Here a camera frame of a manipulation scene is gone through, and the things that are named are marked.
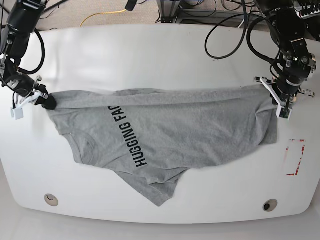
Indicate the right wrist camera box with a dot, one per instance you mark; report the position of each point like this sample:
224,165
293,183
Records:
17,113

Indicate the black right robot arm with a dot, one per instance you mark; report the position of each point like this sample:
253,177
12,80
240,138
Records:
14,41

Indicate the table cable grommet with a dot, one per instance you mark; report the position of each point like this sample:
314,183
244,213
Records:
270,205
51,200

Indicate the grey T-shirt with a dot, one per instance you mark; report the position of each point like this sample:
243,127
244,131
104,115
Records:
150,138

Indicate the right table cable grommet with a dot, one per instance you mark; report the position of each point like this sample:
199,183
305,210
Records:
270,205

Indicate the red tape rectangle marking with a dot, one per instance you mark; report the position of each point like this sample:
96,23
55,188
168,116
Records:
293,156

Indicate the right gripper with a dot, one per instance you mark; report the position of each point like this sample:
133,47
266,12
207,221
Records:
25,86

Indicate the left table cable grommet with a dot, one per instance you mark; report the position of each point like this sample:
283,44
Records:
51,200

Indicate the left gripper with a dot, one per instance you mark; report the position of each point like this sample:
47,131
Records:
286,93

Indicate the aluminium frame stand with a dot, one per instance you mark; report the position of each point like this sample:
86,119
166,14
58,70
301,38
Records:
168,10

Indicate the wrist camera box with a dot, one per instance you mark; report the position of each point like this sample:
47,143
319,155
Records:
17,113
283,112

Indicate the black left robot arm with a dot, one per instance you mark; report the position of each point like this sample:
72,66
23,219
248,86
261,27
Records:
294,64

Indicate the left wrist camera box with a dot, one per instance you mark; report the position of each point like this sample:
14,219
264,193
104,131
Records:
283,112

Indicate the white power strip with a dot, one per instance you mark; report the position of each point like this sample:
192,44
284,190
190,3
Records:
309,11

